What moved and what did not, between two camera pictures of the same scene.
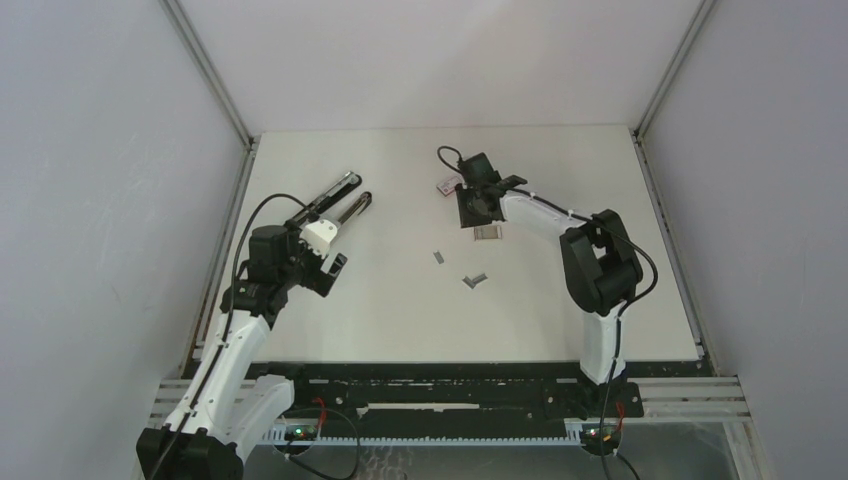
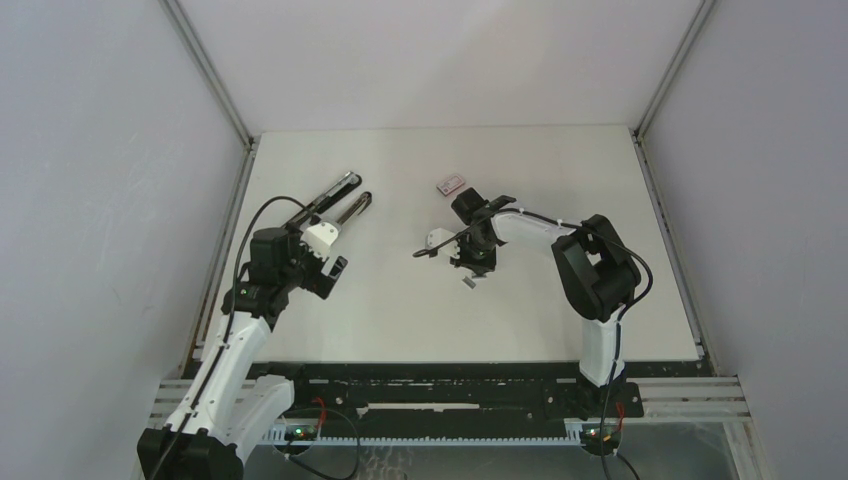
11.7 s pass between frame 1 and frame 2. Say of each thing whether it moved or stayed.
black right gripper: moved
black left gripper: stayed
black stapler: stayed
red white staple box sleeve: stayed
